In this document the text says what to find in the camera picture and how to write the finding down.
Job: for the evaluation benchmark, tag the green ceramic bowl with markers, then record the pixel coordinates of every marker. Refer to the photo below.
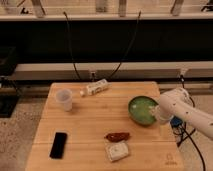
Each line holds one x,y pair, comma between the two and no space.
139,110

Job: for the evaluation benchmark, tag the white wrapped packet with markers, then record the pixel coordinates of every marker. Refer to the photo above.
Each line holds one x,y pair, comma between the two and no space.
117,151

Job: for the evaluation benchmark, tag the blue cable connector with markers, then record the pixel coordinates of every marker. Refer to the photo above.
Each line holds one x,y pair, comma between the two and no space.
175,122

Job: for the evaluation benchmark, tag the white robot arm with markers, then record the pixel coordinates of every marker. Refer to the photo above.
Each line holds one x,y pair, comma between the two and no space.
175,103

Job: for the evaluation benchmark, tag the white plastic bottle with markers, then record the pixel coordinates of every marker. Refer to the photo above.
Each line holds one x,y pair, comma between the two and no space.
94,87

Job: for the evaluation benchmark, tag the black smartphone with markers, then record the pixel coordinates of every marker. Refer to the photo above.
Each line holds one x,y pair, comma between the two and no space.
58,145

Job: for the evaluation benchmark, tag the black box on left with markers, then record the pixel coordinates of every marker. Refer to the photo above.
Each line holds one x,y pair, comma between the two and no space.
8,63

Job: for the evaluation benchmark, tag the white wall power outlet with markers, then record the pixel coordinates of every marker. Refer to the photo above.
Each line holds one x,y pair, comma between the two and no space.
92,75

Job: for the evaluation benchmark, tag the reddish brown food piece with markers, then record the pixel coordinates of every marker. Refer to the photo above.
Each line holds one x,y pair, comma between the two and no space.
116,137

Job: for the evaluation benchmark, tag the translucent plastic cup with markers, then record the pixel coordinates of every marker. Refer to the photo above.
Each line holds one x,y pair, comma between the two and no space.
64,98

